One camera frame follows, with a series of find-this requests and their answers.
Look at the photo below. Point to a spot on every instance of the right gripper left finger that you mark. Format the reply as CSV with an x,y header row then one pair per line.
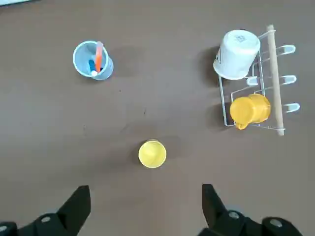
x,y
73,211

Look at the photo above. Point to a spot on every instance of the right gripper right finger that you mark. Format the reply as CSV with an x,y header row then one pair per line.
x,y
216,214

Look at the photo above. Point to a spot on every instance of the yellow plastic cup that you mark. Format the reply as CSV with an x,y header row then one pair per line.
x,y
152,155

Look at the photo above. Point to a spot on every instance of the yellow mug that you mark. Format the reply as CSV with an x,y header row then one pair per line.
x,y
248,110

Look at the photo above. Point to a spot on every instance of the blue marker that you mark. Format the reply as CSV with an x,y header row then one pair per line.
x,y
91,65

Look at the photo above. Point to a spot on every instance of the clear plastic beaker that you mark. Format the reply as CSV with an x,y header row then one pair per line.
x,y
81,59

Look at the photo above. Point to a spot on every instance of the orange marker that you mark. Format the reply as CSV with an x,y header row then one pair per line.
x,y
99,56

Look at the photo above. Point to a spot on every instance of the white ceramic mug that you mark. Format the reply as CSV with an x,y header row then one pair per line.
x,y
236,56

